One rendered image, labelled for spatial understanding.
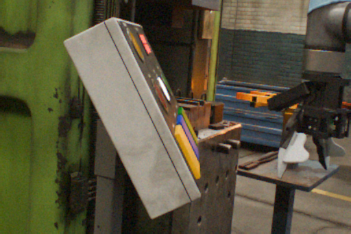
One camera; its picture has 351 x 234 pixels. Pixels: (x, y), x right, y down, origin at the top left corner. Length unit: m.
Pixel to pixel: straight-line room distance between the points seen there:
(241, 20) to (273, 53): 1.01
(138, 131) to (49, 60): 0.50
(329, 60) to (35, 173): 0.71
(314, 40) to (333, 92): 0.10
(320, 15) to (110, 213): 0.51
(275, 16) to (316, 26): 8.88
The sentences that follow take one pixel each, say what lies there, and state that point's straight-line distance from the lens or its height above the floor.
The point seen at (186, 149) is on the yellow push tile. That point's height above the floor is 1.02.
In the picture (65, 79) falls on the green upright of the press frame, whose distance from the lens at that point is 1.09.
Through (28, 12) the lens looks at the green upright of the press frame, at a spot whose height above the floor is 1.21.
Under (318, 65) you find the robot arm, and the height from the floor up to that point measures 1.15.
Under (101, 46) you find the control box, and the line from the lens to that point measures 0.65.
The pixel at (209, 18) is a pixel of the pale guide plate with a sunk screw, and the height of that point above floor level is 1.26.
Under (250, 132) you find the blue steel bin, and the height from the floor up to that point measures 0.21.
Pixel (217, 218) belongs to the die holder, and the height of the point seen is 0.63.
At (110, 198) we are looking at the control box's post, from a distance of 0.86.
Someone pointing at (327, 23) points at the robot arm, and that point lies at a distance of 0.89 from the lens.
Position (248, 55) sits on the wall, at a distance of 10.00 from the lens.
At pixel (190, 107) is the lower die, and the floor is 0.99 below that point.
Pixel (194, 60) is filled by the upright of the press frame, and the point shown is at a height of 1.11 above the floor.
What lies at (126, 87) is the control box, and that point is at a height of 1.11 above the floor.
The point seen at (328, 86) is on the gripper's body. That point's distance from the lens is 0.90.
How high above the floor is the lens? 1.18
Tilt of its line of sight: 7 degrees down
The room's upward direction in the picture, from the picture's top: 5 degrees clockwise
